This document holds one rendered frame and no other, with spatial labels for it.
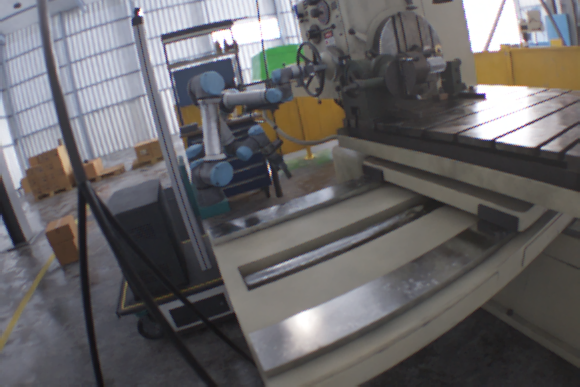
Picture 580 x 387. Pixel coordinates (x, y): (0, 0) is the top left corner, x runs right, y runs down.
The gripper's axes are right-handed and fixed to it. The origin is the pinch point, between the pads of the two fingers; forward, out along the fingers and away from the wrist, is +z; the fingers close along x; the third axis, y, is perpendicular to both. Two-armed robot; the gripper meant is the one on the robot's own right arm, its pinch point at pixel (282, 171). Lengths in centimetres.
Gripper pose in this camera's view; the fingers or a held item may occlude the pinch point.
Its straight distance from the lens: 183.3
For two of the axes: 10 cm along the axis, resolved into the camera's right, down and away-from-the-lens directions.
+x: 5.0, 2.7, -8.2
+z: 4.7, 7.1, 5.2
